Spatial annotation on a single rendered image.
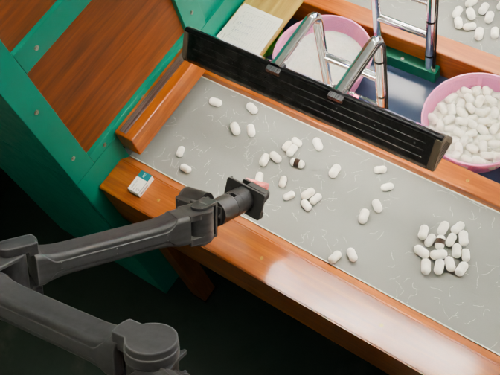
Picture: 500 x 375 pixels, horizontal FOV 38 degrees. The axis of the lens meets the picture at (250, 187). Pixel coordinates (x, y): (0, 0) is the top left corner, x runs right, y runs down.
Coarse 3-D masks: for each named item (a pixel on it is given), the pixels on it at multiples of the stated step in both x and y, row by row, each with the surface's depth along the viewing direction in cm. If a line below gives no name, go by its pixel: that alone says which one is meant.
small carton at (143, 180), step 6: (138, 174) 184; (144, 174) 183; (138, 180) 183; (144, 180) 183; (150, 180) 183; (132, 186) 182; (138, 186) 182; (144, 186) 182; (132, 192) 183; (138, 192) 181
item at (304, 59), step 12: (312, 36) 201; (336, 36) 199; (348, 36) 199; (300, 48) 199; (312, 48) 199; (336, 48) 197; (348, 48) 197; (360, 48) 196; (288, 60) 199; (300, 60) 197; (312, 60) 196; (348, 60) 194; (312, 72) 195; (336, 72) 193; (336, 84) 191
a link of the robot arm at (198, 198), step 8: (184, 192) 156; (192, 192) 155; (200, 192) 155; (208, 192) 156; (176, 200) 155; (184, 200) 154; (192, 200) 152; (200, 200) 149; (208, 200) 149; (216, 200) 149; (176, 208) 155; (192, 208) 146; (200, 208) 145; (208, 208) 146; (216, 208) 149; (216, 216) 149; (216, 224) 150; (216, 232) 151
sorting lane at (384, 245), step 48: (192, 96) 198; (240, 96) 195; (192, 144) 190; (240, 144) 188; (336, 144) 182; (336, 192) 176; (384, 192) 174; (432, 192) 171; (288, 240) 172; (336, 240) 170; (384, 240) 168; (480, 240) 163; (384, 288) 162; (432, 288) 160; (480, 288) 158; (480, 336) 154
